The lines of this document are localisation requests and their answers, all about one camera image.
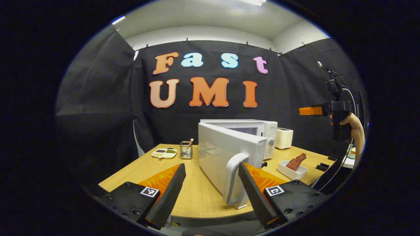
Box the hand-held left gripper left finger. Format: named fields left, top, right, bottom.
left=93, top=163, right=187, bottom=230

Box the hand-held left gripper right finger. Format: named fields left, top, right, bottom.
left=238, top=162, right=328, bottom=230

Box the white microwave oven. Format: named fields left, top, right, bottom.
left=198, top=119, right=278, bottom=209

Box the brown cooked meat piece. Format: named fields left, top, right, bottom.
left=285, top=153, right=307, bottom=171

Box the white toaster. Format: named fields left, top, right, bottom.
left=275, top=128, right=294, bottom=150

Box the white divided condiment plate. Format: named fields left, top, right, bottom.
left=152, top=148, right=178, bottom=159

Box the white rectangular dish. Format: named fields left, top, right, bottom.
left=278, top=160, right=308, bottom=180

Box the metal utensil holder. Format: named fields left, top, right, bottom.
left=179, top=141, right=193, bottom=160

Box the black backdrop cloth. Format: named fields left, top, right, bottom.
left=55, top=25, right=369, bottom=197

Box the row of black cloth clips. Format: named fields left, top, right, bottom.
left=115, top=28, right=307, bottom=56

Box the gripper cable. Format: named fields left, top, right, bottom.
left=317, top=79, right=365, bottom=194

